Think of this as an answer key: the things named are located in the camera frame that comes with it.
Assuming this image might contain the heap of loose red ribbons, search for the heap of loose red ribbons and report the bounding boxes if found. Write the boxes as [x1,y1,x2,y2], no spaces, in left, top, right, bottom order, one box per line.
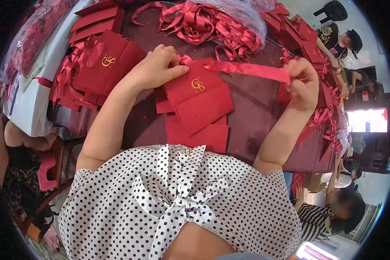
[131,0,264,62]

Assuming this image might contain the person's left fingers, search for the person's left fingers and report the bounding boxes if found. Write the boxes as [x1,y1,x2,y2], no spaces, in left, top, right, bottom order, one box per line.
[153,44,181,67]

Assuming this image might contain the black chair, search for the black chair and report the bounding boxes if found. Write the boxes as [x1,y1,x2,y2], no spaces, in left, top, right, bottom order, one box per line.
[313,1,348,24]

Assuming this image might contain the long red satin ribbon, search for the long red satin ribbon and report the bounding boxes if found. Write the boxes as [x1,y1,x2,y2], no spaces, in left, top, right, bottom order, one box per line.
[178,54,292,84]

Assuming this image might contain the person's right hand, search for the person's right hand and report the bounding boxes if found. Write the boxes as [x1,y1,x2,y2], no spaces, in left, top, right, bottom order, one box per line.
[283,58,320,113]

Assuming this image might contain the wooden chair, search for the wooden chair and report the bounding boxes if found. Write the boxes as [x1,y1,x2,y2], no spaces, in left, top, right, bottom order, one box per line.
[11,136,86,238]

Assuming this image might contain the heap of red finished bags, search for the heap of red finished bags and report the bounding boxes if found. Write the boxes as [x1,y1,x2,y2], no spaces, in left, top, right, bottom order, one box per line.
[279,49,346,163]

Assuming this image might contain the flat red paper bag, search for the flat red paper bag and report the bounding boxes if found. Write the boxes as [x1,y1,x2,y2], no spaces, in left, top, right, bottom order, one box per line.
[165,113,229,154]
[154,86,175,114]

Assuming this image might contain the pile of red ribboned bags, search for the pile of red ribboned bags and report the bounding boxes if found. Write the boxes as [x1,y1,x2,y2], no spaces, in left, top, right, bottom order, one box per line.
[49,29,148,112]

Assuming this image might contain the white table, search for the white table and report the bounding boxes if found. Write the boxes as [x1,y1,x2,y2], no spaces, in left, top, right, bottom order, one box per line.
[3,0,92,138]

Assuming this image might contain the person's left hand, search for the person's left hand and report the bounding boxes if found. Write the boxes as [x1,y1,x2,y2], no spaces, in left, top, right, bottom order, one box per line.
[127,44,190,95]

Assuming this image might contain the person's right fingers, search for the person's right fingers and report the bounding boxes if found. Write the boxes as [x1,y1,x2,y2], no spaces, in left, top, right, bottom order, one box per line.
[283,58,307,98]

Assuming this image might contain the dark red tablecloth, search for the dark red tablecloth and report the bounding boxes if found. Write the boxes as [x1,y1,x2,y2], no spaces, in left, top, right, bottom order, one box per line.
[47,5,345,174]

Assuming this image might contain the clear plastic bag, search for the clear plastic bag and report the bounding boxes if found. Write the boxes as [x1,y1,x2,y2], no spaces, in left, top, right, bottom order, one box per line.
[195,0,268,49]

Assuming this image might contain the stack of red folded sheets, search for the stack of red folded sheets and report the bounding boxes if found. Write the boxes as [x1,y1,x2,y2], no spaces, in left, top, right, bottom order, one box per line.
[259,3,327,64]

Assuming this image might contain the pink plastic stool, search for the pink plastic stool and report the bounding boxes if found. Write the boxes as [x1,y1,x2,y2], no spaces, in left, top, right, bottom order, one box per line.
[37,151,59,192]

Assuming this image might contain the person's left thumb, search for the person's left thumb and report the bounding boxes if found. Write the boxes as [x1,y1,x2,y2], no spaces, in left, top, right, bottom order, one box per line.
[164,66,190,82]

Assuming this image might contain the person's body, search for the person's body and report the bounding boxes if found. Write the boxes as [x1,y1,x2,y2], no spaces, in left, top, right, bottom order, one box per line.
[58,144,302,260]

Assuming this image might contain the red gold-logo paper bag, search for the red gold-logo paper bag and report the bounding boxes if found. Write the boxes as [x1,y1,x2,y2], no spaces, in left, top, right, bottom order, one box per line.
[162,58,235,137]

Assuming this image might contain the plastic-wrapped red goods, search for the plastic-wrapped red goods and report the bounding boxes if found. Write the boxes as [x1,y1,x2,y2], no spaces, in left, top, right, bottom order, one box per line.
[0,0,79,86]

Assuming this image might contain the stack of flat red bags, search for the stack of flat red bags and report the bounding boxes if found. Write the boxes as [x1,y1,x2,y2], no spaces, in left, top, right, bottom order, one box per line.
[68,0,126,46]

